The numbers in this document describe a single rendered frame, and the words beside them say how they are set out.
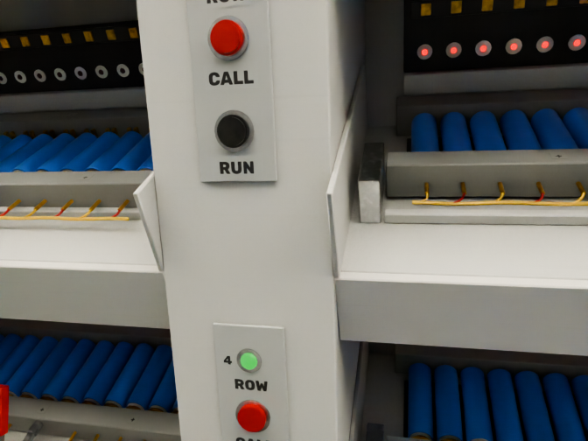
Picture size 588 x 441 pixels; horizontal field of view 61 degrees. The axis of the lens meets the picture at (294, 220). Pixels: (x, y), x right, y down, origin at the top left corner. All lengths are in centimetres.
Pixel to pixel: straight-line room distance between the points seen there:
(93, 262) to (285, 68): 16
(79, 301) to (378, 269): 18
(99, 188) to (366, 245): 18
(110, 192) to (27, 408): 22
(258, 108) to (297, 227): 6
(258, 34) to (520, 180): 17
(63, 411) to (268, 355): 23
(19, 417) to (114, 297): 20
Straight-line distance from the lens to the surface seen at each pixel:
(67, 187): 36
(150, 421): 43
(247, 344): 28
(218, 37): 25
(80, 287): 32
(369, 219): 29
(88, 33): 47
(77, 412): 47
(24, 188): 38
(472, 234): 29
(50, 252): 34
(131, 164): 38
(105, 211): 35
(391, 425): 43
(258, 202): 25
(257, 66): 25
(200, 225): 27
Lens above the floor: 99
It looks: 13 degrees down
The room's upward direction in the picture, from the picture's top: 2 degrees counter-clockwise
